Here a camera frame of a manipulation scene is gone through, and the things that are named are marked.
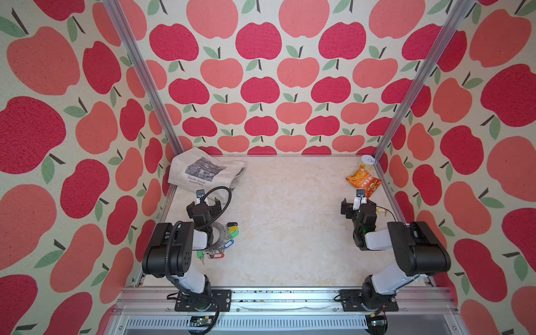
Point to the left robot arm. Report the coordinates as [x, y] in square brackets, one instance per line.
[173, 247]

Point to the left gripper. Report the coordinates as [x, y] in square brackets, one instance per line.
[201, 211]

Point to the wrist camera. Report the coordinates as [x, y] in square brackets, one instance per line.
[360, 198]
[200, 196]

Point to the left aluminium corner post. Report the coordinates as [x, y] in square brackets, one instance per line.
[120, 22]

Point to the printed canvas tote bag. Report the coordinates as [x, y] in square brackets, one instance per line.
[195, 169]

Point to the orange snack bag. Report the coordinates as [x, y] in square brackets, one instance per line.
[364, 180]

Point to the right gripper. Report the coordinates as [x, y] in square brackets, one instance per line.
[360, 211]

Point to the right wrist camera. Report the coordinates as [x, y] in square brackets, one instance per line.
[360, 198]

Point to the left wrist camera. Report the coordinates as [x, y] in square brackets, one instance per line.
[200, 196]

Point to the small yellow white can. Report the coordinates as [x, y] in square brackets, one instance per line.
[367, 162]

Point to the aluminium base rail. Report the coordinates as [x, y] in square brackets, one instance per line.
[286, 310]

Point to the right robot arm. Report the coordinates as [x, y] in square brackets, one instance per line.
[417, 252]

